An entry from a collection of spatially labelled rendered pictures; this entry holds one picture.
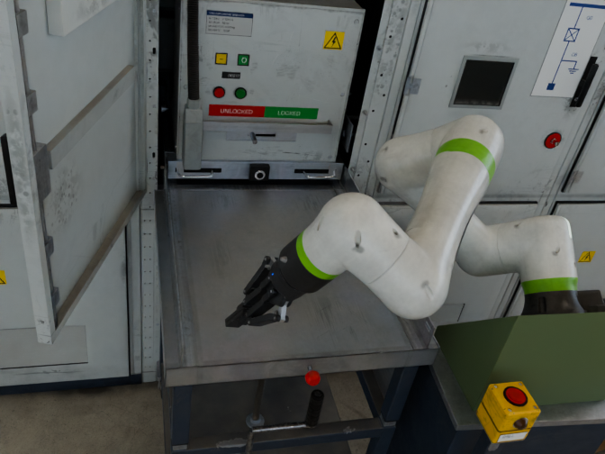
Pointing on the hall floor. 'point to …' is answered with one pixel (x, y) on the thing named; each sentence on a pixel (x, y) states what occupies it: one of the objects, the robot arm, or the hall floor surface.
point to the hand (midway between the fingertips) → (240, 316)
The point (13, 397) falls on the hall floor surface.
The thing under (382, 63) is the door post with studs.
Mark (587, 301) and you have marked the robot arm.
